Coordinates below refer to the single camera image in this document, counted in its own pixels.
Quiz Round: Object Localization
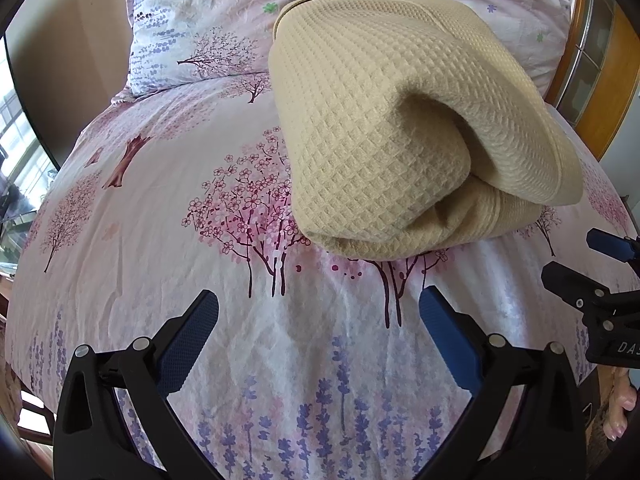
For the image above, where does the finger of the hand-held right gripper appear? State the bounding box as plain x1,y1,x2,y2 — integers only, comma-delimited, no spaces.
541,260,640,320
586,228,640,264

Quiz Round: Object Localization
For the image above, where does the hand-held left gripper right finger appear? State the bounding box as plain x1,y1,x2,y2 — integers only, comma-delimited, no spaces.
415,285,587,480

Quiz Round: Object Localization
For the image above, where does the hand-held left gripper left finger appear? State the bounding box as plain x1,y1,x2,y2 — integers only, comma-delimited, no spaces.
52,289,226,480

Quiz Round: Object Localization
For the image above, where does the cream knit coat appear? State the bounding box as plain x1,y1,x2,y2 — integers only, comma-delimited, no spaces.
267,0,586,262

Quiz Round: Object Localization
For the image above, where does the person's right hand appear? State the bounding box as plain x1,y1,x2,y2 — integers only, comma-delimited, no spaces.
602,366,640,443

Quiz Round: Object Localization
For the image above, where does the pink floral duvet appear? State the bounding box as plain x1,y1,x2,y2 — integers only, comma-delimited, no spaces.
5,75,640,480

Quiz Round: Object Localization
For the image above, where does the wooden glass door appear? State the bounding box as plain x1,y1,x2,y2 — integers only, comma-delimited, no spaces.
542,0,640,161

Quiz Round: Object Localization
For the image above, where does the dark wooden chair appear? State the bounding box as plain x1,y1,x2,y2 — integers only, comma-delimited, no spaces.
10,380,57,447

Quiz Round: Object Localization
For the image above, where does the pink floral pillow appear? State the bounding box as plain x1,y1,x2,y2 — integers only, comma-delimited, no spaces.
122,0,346,98
340,0,573,106

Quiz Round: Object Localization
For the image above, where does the black framed window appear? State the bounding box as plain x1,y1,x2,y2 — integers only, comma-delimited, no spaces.
0,35,63,266

